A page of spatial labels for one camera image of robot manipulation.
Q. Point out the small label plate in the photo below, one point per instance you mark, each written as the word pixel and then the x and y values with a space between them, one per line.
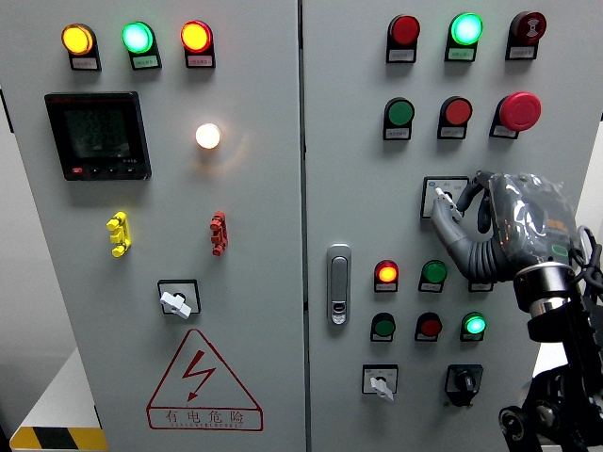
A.
pixel 145 62
pixel 522 53
pixel 401 55
pixel 461 54
pixel 426 338
pixel 85 63
pixel 381 338
pixel 471 337
pixel 451 133
pixel 480 287
pixel 397 133
pixel 430 287
pixel 502 133
pixel 386 287
pixel 200 61

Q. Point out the small unlit green lamp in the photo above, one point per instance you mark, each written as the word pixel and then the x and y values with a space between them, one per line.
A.
pixel 434 272

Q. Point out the large red stop button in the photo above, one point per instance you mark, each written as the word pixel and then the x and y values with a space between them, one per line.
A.
pixel 520 111

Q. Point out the small lit green lamp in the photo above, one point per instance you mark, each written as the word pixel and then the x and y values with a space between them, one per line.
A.
pixel 474 324

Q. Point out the large red push button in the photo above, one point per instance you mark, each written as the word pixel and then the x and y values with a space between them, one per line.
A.
pixel 457 111

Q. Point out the small red push button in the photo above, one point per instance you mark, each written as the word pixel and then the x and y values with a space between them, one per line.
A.
pixel 430 326

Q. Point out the small lit red lamp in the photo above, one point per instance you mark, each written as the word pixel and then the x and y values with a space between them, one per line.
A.
pixel 387 272

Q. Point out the grey cabinet door with lock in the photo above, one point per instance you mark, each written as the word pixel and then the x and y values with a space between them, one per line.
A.
pixel 367 226

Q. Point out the large green push button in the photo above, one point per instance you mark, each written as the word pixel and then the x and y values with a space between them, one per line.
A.
pixel 400 112

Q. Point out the small green push button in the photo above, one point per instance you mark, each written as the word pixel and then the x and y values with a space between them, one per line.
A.
pixel 384 326

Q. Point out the dark red buzzer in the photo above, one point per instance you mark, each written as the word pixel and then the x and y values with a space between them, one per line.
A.
pixel 528 27

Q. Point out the silver door lock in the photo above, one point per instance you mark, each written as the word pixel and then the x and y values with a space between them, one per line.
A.
pixel 339 282

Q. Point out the large lit green lamp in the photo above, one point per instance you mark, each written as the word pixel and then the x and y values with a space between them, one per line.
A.
pixel 466 29
pixel 137 37

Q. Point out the large unlit red lamp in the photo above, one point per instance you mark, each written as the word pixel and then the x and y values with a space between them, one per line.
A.
pixel 404 30

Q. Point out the grey cabinet door with display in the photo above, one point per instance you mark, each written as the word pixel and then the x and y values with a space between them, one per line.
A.
pixel 264 212

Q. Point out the lit white lamp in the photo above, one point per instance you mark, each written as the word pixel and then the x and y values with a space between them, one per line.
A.
pixel 207 136

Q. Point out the large lit red lamp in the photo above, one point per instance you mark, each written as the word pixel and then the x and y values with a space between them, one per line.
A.
pixel 196 36

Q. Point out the red warning triangle sign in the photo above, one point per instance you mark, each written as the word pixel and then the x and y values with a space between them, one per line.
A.
pixel 205 417

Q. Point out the black display meter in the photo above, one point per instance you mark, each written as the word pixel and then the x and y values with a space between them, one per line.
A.
pixel 98 135

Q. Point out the black cabinet hinge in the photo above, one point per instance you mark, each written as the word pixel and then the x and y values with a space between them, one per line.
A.
pixel 97 416
pixel 6 110

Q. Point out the large lit yellow lamp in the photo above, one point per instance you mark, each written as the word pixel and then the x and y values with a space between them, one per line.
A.
pixel 77 39

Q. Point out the black yellow striped tape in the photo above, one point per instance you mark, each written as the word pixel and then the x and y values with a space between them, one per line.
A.
pixel 56 439

